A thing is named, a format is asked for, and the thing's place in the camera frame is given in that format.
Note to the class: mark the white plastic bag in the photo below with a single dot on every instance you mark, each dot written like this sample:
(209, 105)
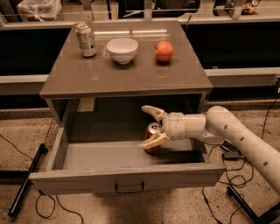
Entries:
(41, 9)

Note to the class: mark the black drawer handle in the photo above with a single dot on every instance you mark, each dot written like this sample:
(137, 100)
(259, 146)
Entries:
(122, 189)

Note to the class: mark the black power adapter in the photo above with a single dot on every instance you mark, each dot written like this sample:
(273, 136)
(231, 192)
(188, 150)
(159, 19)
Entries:
(230, 151)

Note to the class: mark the black pole on floor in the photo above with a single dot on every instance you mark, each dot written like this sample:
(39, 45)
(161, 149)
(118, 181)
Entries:
(14, 209)

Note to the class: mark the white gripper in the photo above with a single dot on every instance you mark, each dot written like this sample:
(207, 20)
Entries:
(174, 126)

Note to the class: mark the open grey top drawer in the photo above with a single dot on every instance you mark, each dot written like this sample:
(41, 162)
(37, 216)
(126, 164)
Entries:
(93, 151)

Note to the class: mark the silver soda can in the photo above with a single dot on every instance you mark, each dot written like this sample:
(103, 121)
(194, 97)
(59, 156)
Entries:
(85, 40)

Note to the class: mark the white bowl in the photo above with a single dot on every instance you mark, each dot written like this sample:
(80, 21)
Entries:
(122, 50)

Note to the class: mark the grey cabinet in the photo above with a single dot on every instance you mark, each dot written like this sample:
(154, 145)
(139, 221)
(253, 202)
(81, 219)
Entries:
(75, 77)

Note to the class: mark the red apple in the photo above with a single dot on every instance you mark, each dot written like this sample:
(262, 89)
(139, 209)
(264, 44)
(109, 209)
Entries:
(164, 51)

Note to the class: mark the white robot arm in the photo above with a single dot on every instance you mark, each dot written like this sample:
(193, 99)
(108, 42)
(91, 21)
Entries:
(215, 126)

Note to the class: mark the black stand leg right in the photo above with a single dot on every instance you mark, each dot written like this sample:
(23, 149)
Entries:
(272, 216)

